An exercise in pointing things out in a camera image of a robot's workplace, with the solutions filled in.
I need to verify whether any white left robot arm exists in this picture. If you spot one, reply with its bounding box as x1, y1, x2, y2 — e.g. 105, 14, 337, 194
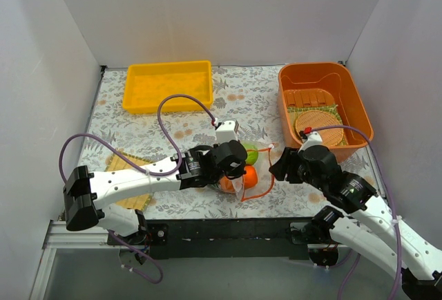
63, 140, 247, 245

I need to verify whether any square bamboo mat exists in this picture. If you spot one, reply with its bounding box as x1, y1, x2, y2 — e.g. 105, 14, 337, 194
105, 150, 153, 211

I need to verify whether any clear zip top bag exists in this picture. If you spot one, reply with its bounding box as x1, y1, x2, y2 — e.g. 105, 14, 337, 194
215, 141, 275, 202

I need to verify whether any yellow plastic tray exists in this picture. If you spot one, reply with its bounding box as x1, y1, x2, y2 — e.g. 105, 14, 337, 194
122, 60, 213, 114

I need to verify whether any green bamboo mat in tub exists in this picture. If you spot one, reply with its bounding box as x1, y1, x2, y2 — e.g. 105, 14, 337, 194
287, 104, 347, 146

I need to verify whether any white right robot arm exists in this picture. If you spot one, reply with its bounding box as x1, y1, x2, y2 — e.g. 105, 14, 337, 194
269, 145, 441, 299

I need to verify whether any light green fake apple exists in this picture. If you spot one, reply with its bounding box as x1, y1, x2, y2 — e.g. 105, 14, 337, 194
242, 142, 259, 166

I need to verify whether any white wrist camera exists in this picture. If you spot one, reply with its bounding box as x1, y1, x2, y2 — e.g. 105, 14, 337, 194
215, 119, 239, 144
299, 131, 323, 151

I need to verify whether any orange fake tangerine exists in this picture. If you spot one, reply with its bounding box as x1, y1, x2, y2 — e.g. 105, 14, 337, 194
242, 165, 258, 189
219, 176, 238, 194

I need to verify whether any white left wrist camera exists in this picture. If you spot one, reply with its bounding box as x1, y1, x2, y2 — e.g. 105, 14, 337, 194
215, 119, 239, 144

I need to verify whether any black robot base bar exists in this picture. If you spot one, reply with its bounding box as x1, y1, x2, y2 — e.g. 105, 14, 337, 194
125, 217, 348, 266

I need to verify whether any round woven bamboo basket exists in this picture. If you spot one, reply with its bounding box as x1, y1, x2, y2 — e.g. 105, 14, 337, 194
294, 110, 345, 147

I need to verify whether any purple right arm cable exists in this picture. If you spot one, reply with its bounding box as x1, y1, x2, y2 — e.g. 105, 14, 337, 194
299, 125, 403, 300

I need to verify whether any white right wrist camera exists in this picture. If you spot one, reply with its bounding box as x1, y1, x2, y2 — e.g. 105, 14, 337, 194
299, 131, 323, 151

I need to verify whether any orange plastic tub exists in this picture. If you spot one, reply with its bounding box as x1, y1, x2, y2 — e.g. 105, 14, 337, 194
278, 62, 374, 148

